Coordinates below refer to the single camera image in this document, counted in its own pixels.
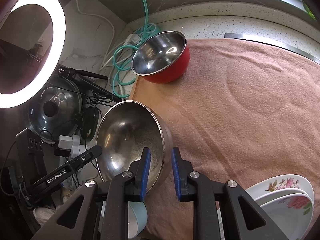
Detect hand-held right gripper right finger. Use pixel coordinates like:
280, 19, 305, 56
171, 147, 288, 240

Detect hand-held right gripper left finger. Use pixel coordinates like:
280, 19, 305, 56
30, 148, 152, 240

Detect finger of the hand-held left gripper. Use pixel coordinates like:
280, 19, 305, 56
66, 145, 103, 171

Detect stainless steel bowl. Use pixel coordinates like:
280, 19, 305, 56
95, 100, 173, 193

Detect light blue ceramic bowl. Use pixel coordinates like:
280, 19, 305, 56
127, 200, 148, 239

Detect red steel-lined bowl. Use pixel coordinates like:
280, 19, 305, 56
131, 31, 190, 84

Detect white plate with pink blossoms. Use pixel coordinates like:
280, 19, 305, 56
244, 174, 315, 240

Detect plain white plate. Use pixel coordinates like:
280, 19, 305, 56
254, 187, 310, 205

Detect large white plate pink peonies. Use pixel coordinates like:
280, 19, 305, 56
260, 194, 314, 240

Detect white power adapter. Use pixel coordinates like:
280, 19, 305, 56
58, 134, 87, 157

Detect white fluffy cloth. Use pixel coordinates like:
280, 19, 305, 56
32, 187, 75, 228

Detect black control panel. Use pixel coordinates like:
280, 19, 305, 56
15, 127, 60, 188

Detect steel pot lid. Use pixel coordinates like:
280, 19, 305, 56
27, 79, 83, 140

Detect pink towel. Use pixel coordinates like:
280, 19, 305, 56
129, 38, 320, 240

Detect black tripod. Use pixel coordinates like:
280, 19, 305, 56
58, 65, 123, 103

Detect green round power strip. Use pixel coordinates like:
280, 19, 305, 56
130, 23, 163, 43

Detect white ring light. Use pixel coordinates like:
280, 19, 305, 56
0, 0, 67, 109

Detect white power cable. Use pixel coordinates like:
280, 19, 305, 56
56, 0, 140, 97

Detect green hose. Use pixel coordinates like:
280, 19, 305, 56
100, 0, 160, 100

